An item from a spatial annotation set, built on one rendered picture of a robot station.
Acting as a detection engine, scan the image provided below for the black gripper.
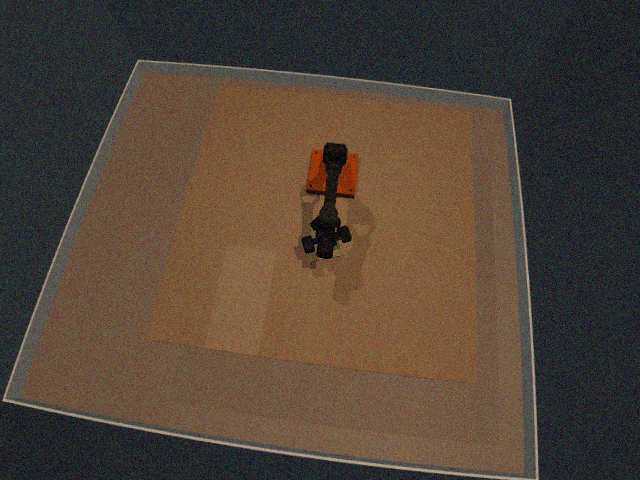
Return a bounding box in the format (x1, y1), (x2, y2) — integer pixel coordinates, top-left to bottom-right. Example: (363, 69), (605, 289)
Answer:
(301, 226), (352, 254)

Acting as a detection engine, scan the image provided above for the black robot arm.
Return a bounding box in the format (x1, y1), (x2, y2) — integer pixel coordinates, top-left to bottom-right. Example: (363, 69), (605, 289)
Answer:
(310, 143), (348, 259)

